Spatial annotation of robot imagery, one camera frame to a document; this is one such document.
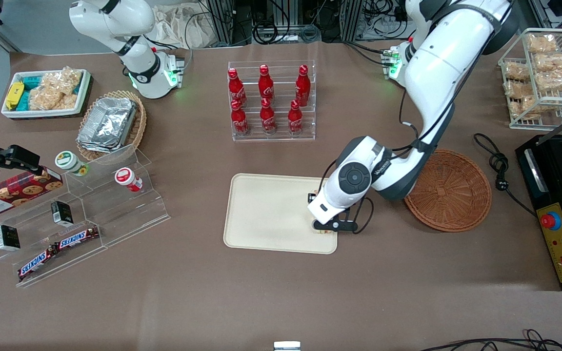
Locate cream plastic tray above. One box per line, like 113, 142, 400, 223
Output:
223, 173, 339, 254

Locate oval light wicker basket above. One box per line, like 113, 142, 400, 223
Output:
76, 90, 147, 161

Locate round brown wicker basket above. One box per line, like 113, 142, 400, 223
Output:
403, 149, 492, 233

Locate red cookie box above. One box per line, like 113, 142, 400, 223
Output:
0, 167, 63, 220

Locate green lid yogurt cup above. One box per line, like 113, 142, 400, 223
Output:
55, 151, 89, 177

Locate white rectangular snack bin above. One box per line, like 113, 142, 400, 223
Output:
0, 68, 92, 120

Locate clear bag of puffed snacks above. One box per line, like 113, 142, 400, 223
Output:
29, 88, 78, 111
42, 67, 84, 96

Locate small black box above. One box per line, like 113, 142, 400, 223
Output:
51, 201, 74, 227
0, 224, 21, 252

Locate yellow snack packet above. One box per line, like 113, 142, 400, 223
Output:
6, 81, 24, 111

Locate clear acrylic bottle rack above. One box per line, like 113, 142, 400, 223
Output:
227, 60, 317, 142

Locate red cola bottle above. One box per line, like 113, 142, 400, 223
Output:
231, 99, 249, 136
227, 67, 247, 108
288, 99, 304, 135
296, 64, 311, 107
259, 64, 275, 100
260, 97, 277, 135

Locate stack of foil trays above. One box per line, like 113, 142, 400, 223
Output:
77, 97, 138, 153

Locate snickers chocolate bar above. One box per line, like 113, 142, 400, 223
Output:
57, 226, 100, 250
18, 245, 60, 281

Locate red lid yogurt cup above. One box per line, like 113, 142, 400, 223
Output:
115, 167, 143, 193

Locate clear acrylic step shelf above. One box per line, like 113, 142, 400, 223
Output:
0, 144, 171, 288

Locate beige cloth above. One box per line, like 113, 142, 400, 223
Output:
153, 2, 224, 49

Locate black countertop appliance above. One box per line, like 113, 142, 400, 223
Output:
515, 105, 562, 292

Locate clear bag of rice crackers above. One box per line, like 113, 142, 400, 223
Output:
535, 71, 562, 93
503, 80, 535, 100
508, 95, 542, 120
503, 61, 530, 81
535, 53, 562, 74
526, 33, 558, 54

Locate red emergency stop button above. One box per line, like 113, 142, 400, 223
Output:
541, 212, 562, 231

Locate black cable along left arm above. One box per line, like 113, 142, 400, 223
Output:
318, 15, 511, 234

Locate black power cable with plug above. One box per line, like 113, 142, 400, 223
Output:
473, 133, 538, 217

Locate aluminium frame with equipment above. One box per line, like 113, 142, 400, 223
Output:
203, 0, 408, 45

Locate white wire rack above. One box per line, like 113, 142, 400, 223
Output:
498, 28, 562, 131

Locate black floor cables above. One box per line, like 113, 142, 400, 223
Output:
420, 329, 562, 351

